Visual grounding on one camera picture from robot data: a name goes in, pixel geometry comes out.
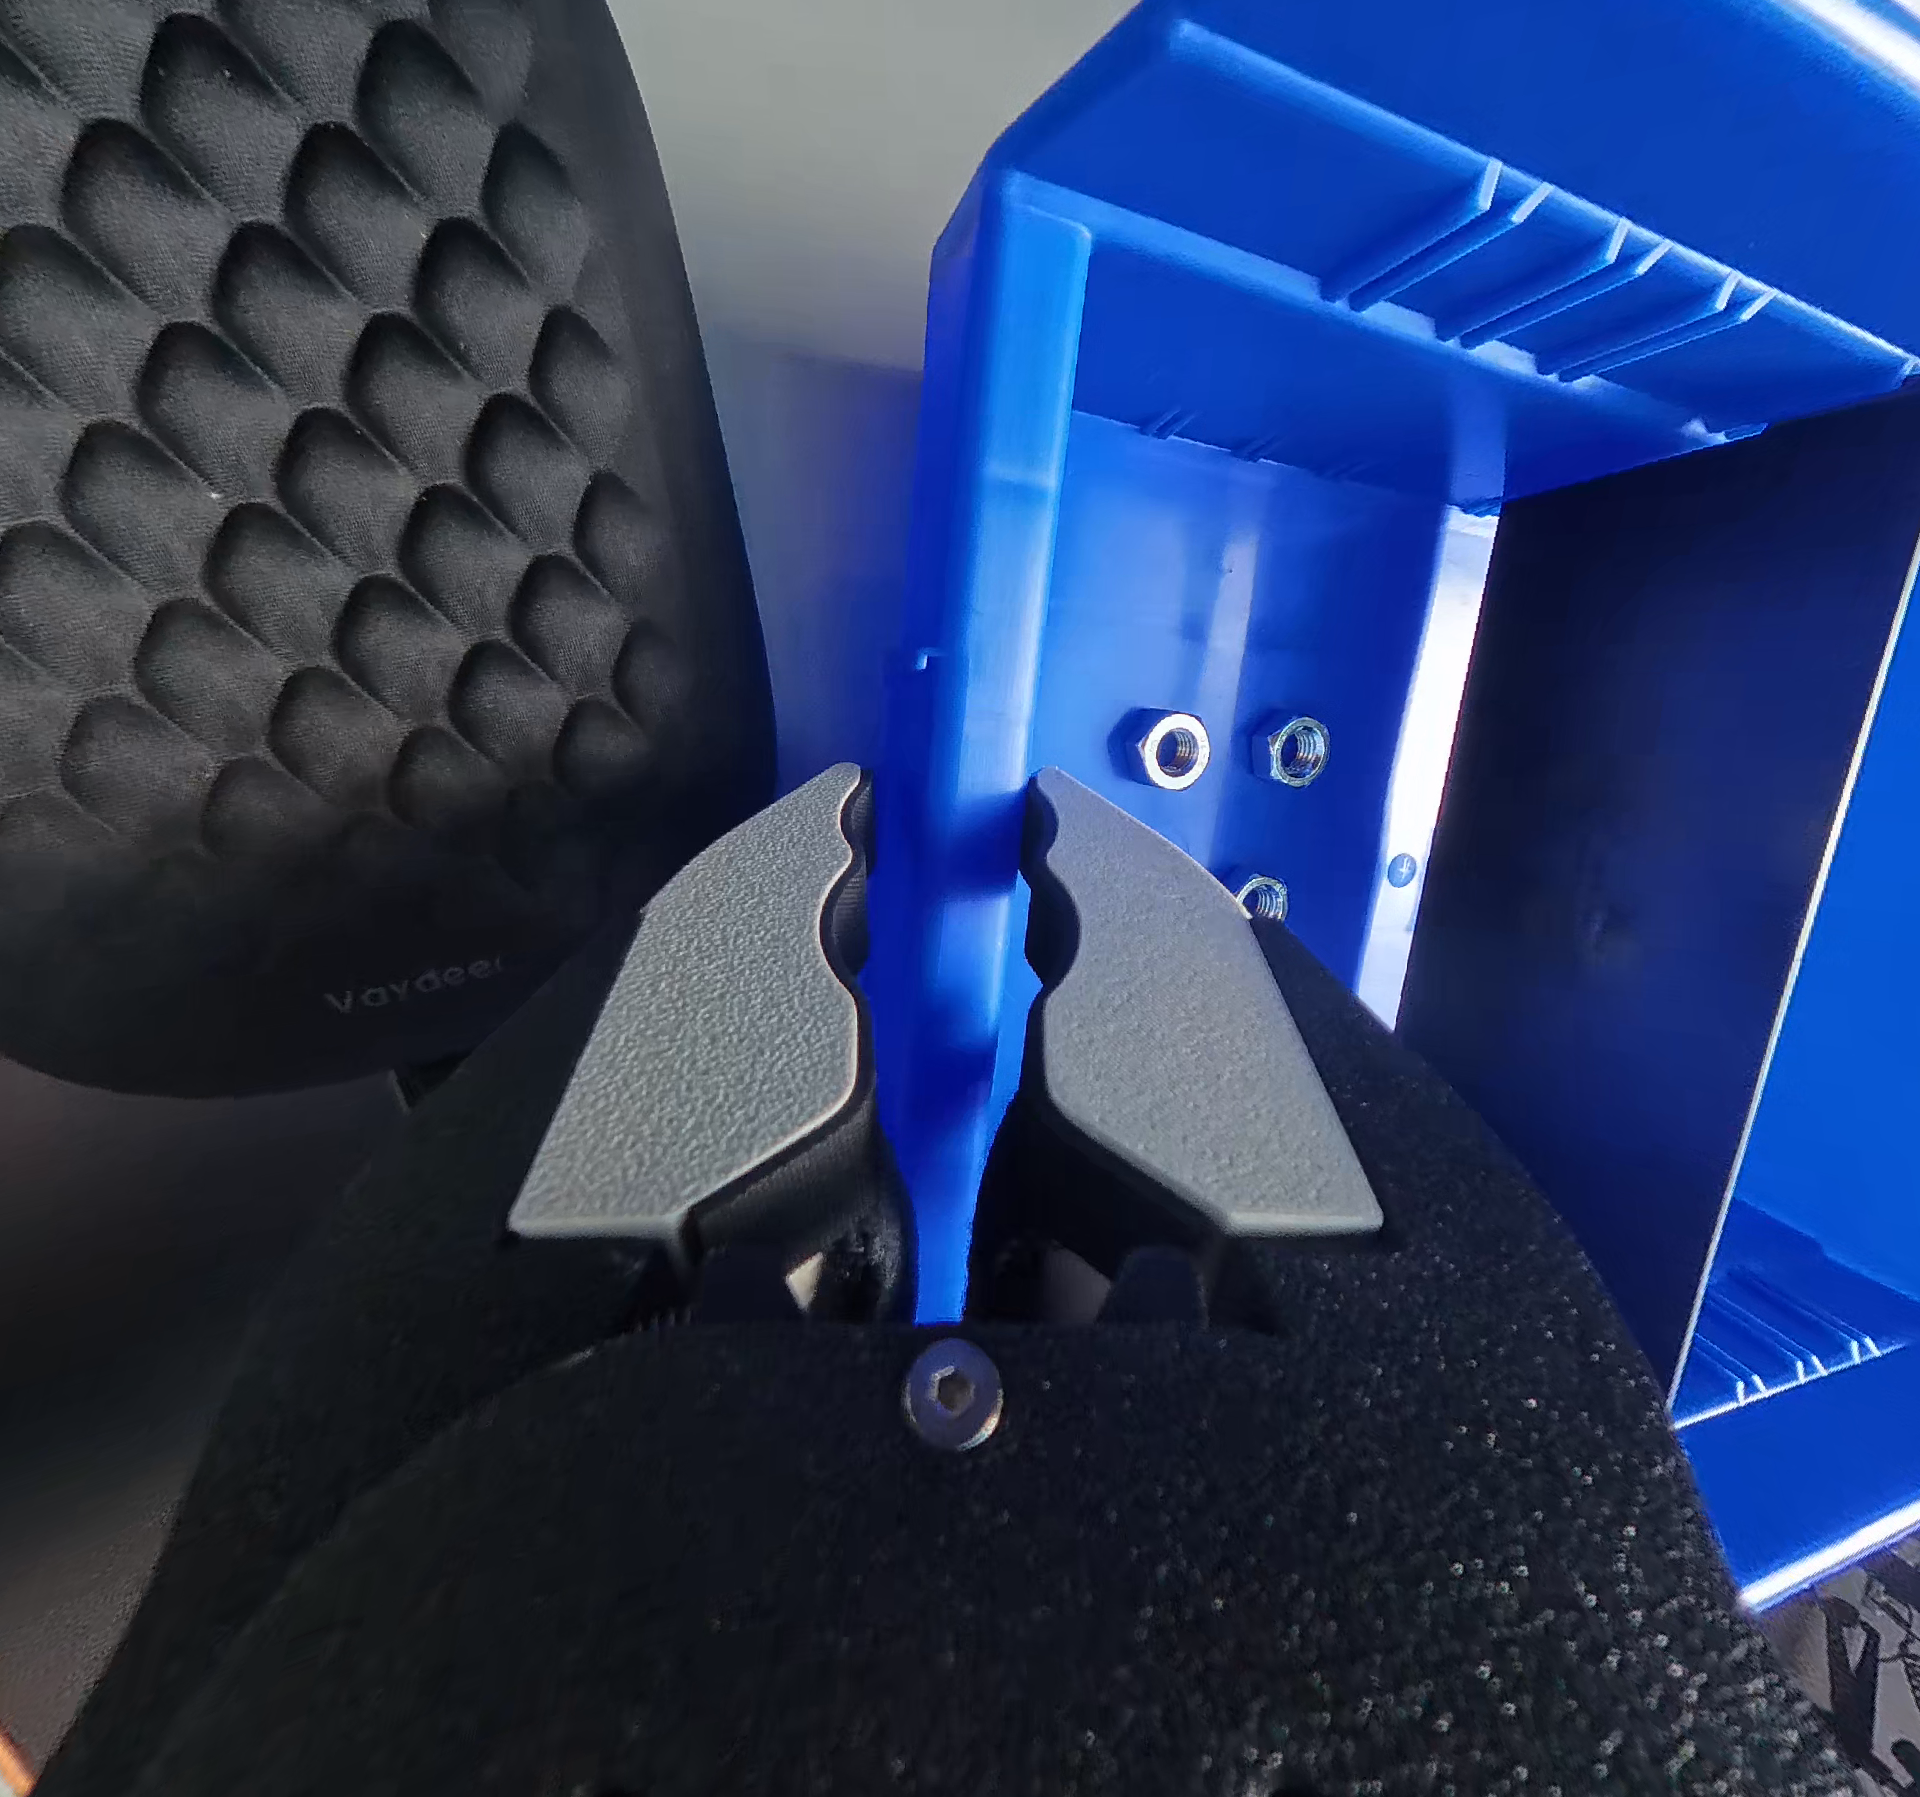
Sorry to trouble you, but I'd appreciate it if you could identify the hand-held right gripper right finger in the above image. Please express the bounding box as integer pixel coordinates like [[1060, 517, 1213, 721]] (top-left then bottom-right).
[[1024, 766, 1384, 1242]]

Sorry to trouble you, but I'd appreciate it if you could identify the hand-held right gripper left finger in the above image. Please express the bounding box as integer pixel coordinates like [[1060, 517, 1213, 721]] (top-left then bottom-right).
[[506, 766, 908, 1245]]

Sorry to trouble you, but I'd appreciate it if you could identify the blue plastic bin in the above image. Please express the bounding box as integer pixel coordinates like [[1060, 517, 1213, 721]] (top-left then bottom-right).
[[878, 0, 1920, 1614]]

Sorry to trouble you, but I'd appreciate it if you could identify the black bin divider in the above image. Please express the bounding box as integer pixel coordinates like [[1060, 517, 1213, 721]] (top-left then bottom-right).
[[1396, 388, 1920, 1397]]

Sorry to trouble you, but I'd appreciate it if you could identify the black honeycomb wrist rest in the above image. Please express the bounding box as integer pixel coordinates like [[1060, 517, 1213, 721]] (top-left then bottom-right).
[[0, 0, 775, 1100]]

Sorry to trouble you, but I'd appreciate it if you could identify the person's patterned clothing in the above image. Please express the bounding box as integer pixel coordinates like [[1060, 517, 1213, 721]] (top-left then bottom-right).
[[1786, 1545, 1920, 1797]]

